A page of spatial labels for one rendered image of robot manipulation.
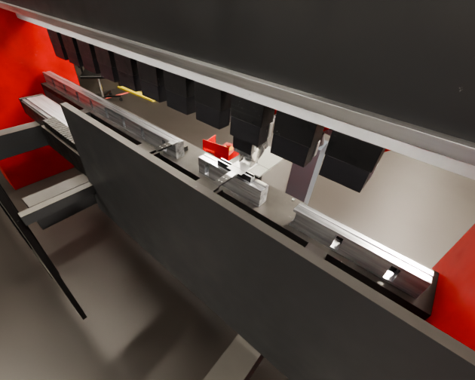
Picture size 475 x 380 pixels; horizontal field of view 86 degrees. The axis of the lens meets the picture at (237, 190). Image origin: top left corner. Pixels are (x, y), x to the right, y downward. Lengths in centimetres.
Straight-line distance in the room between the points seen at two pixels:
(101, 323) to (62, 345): 21
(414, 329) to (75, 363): 171
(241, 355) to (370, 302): 48
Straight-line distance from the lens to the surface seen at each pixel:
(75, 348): 192
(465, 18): 57
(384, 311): 43
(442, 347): 44
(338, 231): 103
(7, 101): 288
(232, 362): 82
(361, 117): 58
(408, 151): 81
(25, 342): 207
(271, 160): 126
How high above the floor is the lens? 166
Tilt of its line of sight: 39 degrees down
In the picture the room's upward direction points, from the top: 5 degrees clockwise
